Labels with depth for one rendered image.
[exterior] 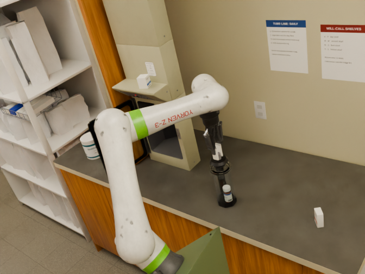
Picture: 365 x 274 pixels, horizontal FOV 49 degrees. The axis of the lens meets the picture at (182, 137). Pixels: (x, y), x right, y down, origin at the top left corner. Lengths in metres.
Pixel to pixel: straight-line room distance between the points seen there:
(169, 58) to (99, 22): 0.43
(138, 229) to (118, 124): 0.35
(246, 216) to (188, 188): 0.41
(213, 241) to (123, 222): 0.34
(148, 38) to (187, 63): 0.57
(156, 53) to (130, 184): 0.89
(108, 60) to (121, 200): 1.12
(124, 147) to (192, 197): 0.90
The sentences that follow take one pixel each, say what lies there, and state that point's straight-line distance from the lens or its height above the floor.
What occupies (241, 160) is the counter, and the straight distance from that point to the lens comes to 2.37.
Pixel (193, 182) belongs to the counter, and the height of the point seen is 0.94.
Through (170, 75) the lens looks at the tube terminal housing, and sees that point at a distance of 2.09.
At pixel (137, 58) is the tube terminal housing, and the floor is 1.64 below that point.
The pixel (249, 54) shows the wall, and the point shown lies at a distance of 2.26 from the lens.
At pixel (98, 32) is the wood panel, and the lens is 2.23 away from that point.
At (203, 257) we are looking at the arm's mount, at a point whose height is 1.25.
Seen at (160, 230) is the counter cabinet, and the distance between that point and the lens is 2.46.
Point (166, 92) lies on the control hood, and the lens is 2.08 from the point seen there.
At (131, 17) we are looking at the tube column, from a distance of 2.07.
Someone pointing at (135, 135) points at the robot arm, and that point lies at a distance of 1.52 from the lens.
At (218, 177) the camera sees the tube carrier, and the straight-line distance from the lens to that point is 1.95.
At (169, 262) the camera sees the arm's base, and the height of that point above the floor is 1.21.
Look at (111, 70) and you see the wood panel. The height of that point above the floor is 1.57.
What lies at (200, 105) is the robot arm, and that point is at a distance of 1.57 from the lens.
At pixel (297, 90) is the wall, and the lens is 2.22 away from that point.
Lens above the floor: 2.32
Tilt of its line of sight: 31 degrees down
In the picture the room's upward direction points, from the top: 14 degrees counter-clockwise
